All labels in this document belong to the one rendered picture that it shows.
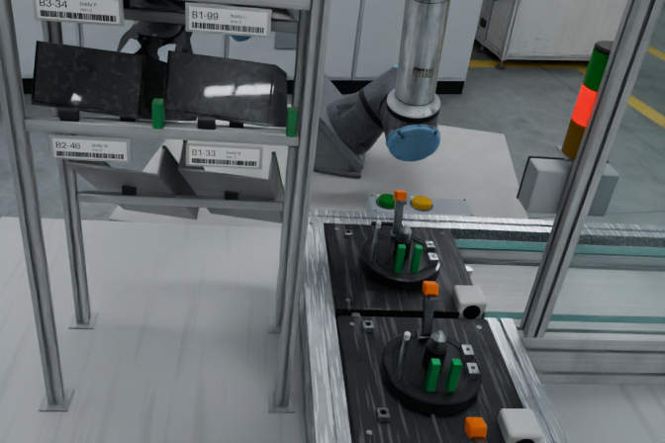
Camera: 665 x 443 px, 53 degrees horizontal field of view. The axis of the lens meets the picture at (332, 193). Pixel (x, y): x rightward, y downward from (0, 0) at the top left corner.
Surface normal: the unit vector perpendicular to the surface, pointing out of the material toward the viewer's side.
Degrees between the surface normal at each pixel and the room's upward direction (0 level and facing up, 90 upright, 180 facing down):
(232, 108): 65
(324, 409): 0
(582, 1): 90
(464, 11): 90
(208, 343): 0
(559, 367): 90
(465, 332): 0
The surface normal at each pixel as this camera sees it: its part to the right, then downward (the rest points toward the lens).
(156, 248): 0.11, -0.85
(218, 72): -0.04, 0.10
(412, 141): 0.09, 0.78
